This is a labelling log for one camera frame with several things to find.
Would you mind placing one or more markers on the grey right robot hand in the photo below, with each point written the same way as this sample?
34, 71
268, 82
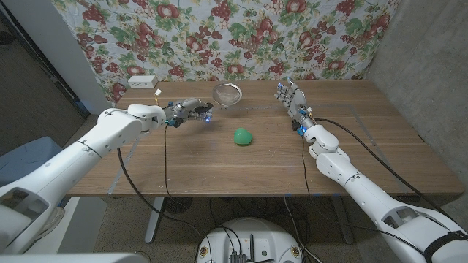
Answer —
292, 98

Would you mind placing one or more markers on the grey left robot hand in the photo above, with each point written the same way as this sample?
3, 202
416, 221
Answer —
188, 109

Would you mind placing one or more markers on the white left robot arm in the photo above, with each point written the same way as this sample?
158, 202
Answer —
73, 164

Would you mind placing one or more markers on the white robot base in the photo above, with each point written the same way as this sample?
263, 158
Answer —
270, 237

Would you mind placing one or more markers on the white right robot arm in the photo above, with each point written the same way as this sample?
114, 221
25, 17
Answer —
365, 197

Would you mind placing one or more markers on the green stress ball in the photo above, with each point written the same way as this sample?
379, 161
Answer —
242, 137

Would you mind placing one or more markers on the white power strip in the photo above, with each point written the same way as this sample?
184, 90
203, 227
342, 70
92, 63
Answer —
142, 82

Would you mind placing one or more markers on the floral fruit print backdrop cloth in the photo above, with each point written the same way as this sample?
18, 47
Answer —
219, 36

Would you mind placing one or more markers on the black round fan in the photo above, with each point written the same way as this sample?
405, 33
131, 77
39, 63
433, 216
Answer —
178, 204

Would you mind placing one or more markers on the white table leg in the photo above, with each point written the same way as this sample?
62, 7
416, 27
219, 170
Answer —
154, 219

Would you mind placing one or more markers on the dark table leg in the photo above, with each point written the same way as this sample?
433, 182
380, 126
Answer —
345, 228

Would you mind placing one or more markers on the blue grey bin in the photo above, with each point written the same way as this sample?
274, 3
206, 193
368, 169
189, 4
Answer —
25, 160

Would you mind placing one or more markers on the grey white sneaker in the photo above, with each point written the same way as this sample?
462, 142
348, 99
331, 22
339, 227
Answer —
51, 223

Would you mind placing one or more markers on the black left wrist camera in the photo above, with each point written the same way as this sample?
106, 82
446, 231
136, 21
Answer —
174, 122

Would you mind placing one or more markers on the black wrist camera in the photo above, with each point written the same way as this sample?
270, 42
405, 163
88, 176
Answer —
298, 127
174, 122

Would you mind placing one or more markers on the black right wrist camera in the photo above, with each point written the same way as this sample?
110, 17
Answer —
298, 127

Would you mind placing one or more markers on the black door frame rail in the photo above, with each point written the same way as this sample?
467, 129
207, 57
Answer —
82, 109

